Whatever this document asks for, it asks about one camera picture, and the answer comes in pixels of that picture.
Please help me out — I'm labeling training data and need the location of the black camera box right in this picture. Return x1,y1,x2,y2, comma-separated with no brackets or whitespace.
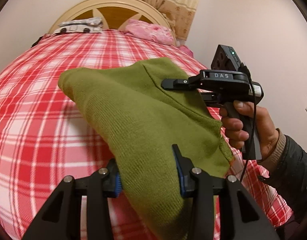
211,44,241,73

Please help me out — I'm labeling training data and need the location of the green striped knit sweater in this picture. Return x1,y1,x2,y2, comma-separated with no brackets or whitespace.
58,57,234,239

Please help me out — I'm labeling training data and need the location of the cream wooden headboard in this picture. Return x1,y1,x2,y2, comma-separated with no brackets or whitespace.
48,0,171,34

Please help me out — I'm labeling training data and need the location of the black cable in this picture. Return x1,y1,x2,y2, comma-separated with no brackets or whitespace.
239,63,258,183

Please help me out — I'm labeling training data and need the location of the red plaid bed sheet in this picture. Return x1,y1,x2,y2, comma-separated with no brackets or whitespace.
0,29,293,240

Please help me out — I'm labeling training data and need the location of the pink floral pillow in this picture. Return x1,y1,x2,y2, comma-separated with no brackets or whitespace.
123,20,175,46

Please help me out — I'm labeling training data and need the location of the dark jacket right forearm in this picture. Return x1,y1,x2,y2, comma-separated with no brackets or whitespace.
259,132,307,225

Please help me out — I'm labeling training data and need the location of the person's right hand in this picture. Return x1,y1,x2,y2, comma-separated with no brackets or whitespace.
219,100,280,166

